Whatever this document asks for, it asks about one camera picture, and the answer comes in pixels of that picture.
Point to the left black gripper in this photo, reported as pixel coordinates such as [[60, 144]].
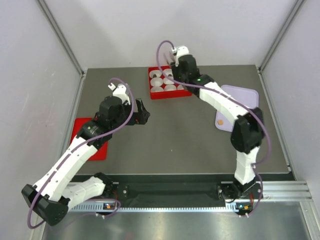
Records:
[[139, 117]]

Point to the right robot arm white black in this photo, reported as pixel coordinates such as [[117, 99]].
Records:
[[247, 131]]

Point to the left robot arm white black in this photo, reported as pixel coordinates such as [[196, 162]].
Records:
[[50, 197]]

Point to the red chocolate box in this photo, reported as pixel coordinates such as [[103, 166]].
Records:
[[166, 94]]

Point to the caramel square chocolate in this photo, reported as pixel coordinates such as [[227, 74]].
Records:
[[220, 122]]

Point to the red box lid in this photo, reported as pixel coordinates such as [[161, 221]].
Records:
[[101, 154]]

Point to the lilac plastic tray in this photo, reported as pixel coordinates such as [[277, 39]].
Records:
[[246, 96]]

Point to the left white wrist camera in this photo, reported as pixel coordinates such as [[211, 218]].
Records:
[[120, 91]]

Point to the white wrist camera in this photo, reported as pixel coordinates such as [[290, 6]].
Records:
[[177, 52], [120, 91]]

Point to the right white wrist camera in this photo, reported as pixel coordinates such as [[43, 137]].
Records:
[[177, 52]]

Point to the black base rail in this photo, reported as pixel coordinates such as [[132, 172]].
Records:
[[178, 190]]

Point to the aluminium frame profile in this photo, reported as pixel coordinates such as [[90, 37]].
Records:
[[60, 35]]

